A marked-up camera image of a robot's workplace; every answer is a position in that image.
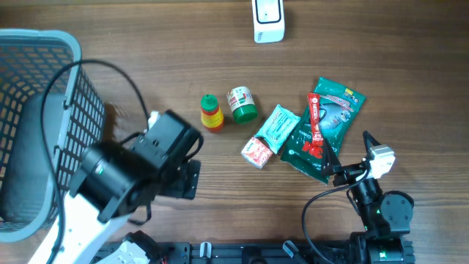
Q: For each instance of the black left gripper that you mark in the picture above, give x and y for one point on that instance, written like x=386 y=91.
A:
x=185 y=182

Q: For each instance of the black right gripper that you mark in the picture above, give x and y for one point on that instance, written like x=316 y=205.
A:
x=332 y=166

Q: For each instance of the green 3M gloves packet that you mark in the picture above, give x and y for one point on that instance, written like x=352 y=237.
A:
x=338 y=107

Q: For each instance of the red coffee stick sachet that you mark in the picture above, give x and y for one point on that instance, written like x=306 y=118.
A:
x=314 y=108

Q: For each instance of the red yellow sauce bottle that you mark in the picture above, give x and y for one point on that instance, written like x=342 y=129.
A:
x=212 y=117

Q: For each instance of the teal wet wipes packet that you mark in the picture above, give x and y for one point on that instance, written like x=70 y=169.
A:
x=278 y=127

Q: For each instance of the red white tissue packet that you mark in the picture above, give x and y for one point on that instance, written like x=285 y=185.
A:
x=256 y=153

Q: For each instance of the green lid white jar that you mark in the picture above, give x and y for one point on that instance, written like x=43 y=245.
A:
x=242 y=105

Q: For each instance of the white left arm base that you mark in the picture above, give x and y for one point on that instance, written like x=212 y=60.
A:
x=135 y=248

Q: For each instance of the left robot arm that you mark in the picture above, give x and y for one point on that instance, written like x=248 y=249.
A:
x=112 y=181

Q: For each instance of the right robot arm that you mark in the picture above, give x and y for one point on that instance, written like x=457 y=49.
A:
x=386 y=216

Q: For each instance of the white barcode scanner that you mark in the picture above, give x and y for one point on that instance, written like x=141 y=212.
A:
x=269 y=21

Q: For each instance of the grey plastic mesh basket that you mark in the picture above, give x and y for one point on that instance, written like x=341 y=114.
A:
x=72 y=118

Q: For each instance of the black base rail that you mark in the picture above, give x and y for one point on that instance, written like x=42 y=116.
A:
x=185 y=253

